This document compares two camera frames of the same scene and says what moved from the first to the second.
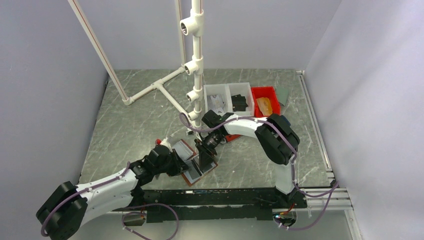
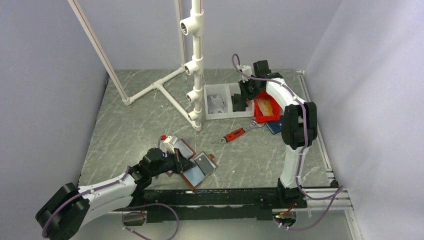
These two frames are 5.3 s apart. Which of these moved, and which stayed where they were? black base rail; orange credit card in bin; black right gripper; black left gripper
Moved: black right gripper
Stayed: orange credit card in bin; black base rail; black left gripper
